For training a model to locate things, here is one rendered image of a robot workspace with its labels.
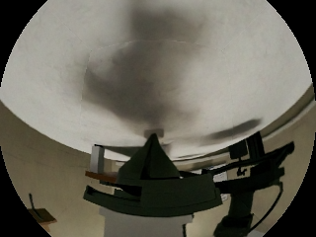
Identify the brown wooden stand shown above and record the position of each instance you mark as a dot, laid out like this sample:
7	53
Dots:
97	166

